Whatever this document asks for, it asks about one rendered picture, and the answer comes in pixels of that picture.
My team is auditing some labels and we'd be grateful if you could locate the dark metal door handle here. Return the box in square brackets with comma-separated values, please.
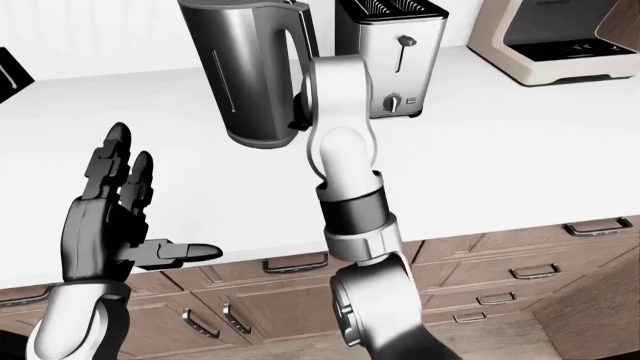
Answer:
[221, 302, 253, 336]
[181, 307, 222, 339]

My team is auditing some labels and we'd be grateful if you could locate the beige coffee machine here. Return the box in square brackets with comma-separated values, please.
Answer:
[466, 0, 640, 88]

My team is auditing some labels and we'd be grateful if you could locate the stainless steel electric kettle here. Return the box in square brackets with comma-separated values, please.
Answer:
[177, 0, 322, 150]

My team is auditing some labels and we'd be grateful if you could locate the stainless steel toaster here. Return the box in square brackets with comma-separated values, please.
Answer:
[334, 0, 450, 120]

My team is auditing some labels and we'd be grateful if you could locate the black flat appliance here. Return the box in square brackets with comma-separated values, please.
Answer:
[0, 46, 36, 105]

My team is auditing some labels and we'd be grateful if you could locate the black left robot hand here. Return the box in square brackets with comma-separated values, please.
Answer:
[59, 121, 224, 283]

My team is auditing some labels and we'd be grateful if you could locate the brown wooden cabinet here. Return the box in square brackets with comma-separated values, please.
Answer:
[0, 213, 640, 360]

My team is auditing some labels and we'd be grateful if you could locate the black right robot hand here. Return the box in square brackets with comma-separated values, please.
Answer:
[287, 88, 316, 132]

